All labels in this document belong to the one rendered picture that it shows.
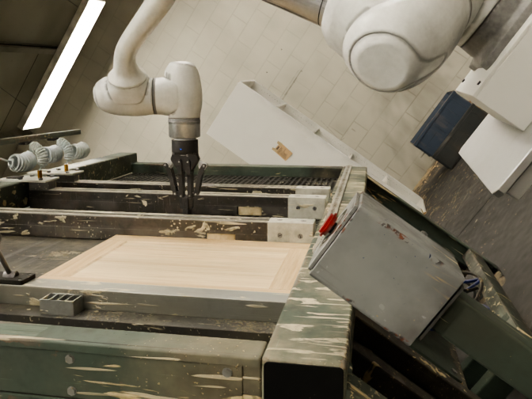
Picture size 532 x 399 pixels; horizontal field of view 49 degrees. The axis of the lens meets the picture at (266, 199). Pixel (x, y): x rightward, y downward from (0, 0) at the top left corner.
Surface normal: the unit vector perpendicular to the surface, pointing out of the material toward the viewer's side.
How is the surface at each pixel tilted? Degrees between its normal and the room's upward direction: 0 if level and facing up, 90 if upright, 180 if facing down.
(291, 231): 90
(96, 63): 90
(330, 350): 56
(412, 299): 90
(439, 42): 133
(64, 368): 90
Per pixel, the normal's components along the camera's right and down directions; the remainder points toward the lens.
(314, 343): 0.00, -0.98
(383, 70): -0.40, 0.68
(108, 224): -0.18, 0.18
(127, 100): 0.04, 0.64
